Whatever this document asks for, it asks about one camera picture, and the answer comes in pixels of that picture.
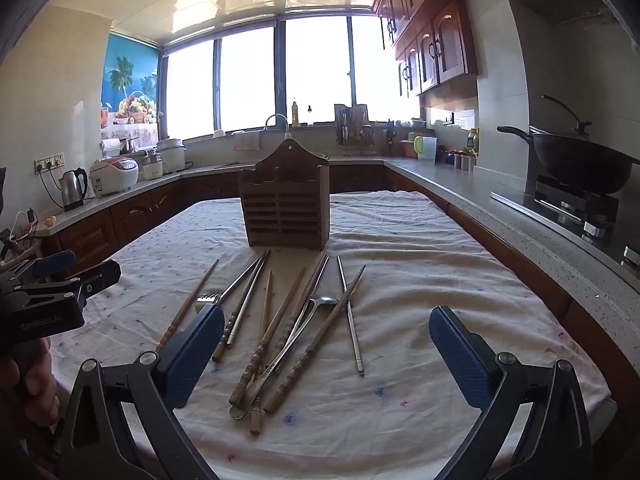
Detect white cable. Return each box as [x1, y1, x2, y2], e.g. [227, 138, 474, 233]
[10, 207, 41, 251]

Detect wooden utensil holder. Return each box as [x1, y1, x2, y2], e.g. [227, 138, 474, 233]
[237, 138, 332, 252]

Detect wooden chopstick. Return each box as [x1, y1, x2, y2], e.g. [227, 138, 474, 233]
[250, 271, 275, 435]
[155, 258, 220, 353]
[229, 266, 307, 406]
[252, 251, 328, 381]
[263, 265, 367, 415]

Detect small white cooker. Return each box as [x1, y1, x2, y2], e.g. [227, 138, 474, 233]
[135, 147, 168, 181]

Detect spice jar set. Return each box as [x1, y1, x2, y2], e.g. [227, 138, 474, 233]
[445, 150, 478, 172]

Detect white and pink rice cooker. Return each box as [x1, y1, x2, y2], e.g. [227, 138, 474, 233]
[90, 156, 140, 197]

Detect metal chopstick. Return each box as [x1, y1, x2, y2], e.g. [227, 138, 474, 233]
[274, 256, 331, 375]
[336, 255, 365, 377]
[212, 255, 266, 363]
[227, 249, 272, 347]

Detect dish rack with knives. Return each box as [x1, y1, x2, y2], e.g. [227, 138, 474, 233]
[334, 104, 377, 153]

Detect large kitchen window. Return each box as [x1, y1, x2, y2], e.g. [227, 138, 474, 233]
[160, 7, 426, 141]

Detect grey kitchen countertop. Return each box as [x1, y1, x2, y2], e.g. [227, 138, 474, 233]
[35, 152, 640, 361]

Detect steel electric kettle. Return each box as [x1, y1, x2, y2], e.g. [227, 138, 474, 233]
[59, 167, 90, 212]

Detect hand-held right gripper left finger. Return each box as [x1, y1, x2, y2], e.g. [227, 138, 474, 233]
[57, 304, 226, 480]

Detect metal spoon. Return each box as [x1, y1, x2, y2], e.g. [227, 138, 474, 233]
[230, 295, 341, 420]

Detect gas stove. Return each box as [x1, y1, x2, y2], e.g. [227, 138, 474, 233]
[490, 175, 640, 281]

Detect curved sink faucet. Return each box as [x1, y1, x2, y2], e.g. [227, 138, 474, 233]
[264, 113, 293, 141]

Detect white floral tablecloth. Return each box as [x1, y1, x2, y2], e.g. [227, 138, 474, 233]
[47, 190, 613, 480]

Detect large white rice cooker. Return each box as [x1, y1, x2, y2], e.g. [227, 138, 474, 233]
[156, 137, 188, 175]

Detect wok lid with black handle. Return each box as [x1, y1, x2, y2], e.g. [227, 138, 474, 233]
[529, 94, 596, 141]

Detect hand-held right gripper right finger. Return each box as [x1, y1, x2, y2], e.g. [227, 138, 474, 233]
[429, 305, 596, 480]

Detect black wok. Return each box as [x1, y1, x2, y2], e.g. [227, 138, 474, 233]
[496, 125, 640, 196]

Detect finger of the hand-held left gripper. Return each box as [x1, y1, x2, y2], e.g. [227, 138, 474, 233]
[0, 250, 77, 291]
[12, 260, 122, 311]

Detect wooden upper cabinets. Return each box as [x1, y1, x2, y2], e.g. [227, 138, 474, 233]
[372, 0, 481, 98]

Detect tropical fruit wall poster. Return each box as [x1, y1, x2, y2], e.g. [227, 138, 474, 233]
[100, 34, 163, 146]

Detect metal fork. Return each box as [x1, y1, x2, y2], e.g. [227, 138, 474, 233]
[195, 257, 263, 308]

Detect person's left hand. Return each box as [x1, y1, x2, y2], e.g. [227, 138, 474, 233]
[0, 337, 61, 461]

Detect wall socket strip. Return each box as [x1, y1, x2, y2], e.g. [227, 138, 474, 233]
[34, 152, 67, 175]

